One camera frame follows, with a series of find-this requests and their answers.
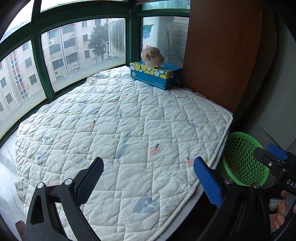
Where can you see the green tree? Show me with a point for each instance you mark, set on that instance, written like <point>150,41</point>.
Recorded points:
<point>98,41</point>

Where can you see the green window frame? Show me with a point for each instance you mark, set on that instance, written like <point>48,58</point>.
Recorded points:
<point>37,41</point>

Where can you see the white louvred outdoor unit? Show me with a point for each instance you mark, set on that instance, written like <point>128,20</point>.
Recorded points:
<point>117,38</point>

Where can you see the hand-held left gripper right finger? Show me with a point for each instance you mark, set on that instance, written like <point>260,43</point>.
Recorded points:
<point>208,183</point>

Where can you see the brown wooden cabinet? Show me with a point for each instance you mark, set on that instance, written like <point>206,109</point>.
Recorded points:
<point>222,51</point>

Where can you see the brown object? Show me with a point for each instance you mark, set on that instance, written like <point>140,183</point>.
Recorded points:
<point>20,229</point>

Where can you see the person's right hand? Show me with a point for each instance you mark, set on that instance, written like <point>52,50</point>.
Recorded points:
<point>285,208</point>

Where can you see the blue dotted tissue box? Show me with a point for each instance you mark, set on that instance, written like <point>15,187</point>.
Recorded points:
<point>155,77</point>

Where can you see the white sign blue mascot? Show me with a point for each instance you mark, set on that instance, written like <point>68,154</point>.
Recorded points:
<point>149,32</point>

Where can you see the green plastic basket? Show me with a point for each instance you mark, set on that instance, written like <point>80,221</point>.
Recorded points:
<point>240,153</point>

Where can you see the beige apartment building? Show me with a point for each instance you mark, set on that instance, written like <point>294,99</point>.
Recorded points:
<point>62,48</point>

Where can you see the white quilted mat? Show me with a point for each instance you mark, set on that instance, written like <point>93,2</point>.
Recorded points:
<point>115,120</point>

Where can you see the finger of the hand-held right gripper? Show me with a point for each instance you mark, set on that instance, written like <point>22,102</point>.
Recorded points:
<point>266,160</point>
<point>277,151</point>

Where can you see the beige plush toy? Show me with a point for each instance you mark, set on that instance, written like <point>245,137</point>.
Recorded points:
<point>152,56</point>

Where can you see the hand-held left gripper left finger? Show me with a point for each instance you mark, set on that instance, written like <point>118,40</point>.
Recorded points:
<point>90,180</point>

